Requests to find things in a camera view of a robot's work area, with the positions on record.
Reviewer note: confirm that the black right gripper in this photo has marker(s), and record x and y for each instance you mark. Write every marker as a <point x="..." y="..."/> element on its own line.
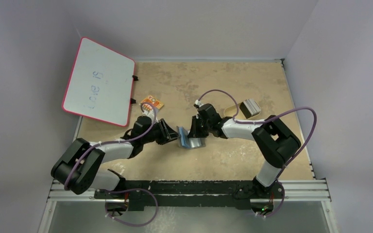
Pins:
<point x="196" y="126"/>

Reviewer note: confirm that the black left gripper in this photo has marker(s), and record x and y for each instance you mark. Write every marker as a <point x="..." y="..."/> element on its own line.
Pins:
<point x="166" y="134"/>

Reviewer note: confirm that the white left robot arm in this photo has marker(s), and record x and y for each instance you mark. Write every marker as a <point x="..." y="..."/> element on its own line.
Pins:
<point x="78" y="169"/>

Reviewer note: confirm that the orange circuit board card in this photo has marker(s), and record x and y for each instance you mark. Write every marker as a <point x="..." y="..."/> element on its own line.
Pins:
<point x="152" y="101"/>

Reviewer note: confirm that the beige oval tray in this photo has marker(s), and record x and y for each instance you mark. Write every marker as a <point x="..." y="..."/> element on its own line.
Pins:
<point x="232" y="110"/>

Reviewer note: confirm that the pink framed whiteboard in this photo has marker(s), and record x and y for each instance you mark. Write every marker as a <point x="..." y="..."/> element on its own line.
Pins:
<point x="100" y="84"/>

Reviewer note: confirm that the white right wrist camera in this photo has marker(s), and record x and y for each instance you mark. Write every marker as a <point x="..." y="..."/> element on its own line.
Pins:
<point x="197" y="104"/>

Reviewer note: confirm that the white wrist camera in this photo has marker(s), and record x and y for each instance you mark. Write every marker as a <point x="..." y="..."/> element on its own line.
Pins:
<point x="197" y="104"/>
<point x="149" y="111"/>

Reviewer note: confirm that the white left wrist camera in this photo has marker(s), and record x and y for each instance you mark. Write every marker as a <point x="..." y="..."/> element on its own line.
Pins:
<point x="149" y="111"/>

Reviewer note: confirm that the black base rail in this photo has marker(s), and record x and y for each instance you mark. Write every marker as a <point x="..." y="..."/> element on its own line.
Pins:
<point x="241" y="195"/>

